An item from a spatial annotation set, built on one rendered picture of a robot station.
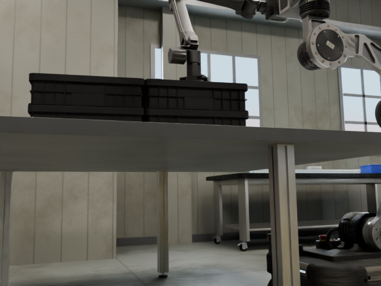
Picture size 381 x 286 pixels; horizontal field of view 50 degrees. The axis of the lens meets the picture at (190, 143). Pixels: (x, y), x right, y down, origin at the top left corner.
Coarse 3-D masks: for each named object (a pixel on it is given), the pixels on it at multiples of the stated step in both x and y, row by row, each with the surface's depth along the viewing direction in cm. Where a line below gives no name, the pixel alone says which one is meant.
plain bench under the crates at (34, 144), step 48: (0, 144) 116; (48, 144) 118; (96, 144) 120; (144, 144) 121; (192, 144) 123; (240, 144) 125; (288, 144) 125; (336, 144) 129; (0, 192) 228; (288, 192) 124; (0, 240) 225; (288, 240) 121
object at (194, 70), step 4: (188, 64) 159; (196, 64) 158; (200, 64) 159; (188, 68) 158; (192, 68) 157; (196, 68) 158; (200, 68) 159; (188, 72) 158; (192, 72) 157; (196, 72) 157; (200, 72) 159; (188, 76) 157; (192, 76) 156; (196, 76) 156; (200, 76) 156; (204, 76) 156; (184, 80) 158; (204, 80) 160; (208, 80) 160
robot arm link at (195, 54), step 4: (188, 52) 159; (192, 52) 158; (196, 52) 158; (200, 52) 160; (188, 56) 159; (192, 56) 158; (196, 56) 158; (200, 56) 160; (188, 60) 159; (192, 60) 158; (196, 60) 158; (200, 60) 159; (192, 64) 159
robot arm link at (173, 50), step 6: (192, 36) 162; (192, 42) 161; (174, 48) 159; (180, 48) 160; (186, 48) 161; (192, 48) 162; (168, 54) 160; (174, 54) 155; (180, 54) 156; (168, 60) 159; (174, 60) 156; (180, 60) 157
